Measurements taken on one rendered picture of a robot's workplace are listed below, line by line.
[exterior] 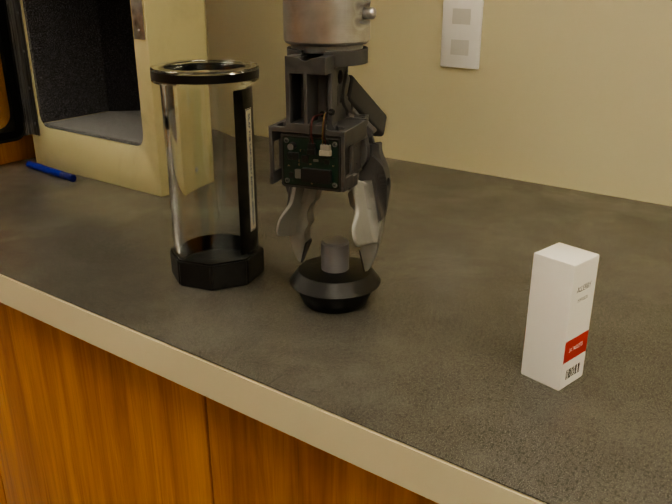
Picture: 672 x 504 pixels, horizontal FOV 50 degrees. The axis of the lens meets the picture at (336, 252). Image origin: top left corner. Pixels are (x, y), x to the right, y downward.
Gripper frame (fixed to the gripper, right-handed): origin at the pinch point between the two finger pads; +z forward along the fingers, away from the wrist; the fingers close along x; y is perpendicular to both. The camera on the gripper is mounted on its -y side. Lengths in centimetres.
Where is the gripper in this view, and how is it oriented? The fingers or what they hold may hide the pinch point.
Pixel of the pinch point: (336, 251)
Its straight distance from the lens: 72.1
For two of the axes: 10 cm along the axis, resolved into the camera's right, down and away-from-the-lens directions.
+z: 0.0, 9.3, 3.7
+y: -3.6, 3.4, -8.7
